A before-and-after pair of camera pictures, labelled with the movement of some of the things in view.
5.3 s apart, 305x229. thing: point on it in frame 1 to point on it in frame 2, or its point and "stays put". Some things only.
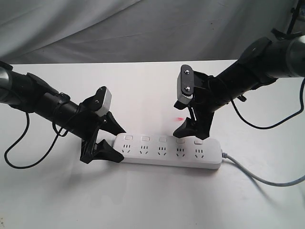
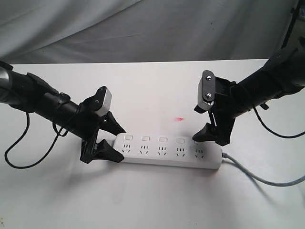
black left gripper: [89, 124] stays put
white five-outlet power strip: [168, 150] stays put
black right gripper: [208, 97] to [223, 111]
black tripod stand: [295, 11] stays put
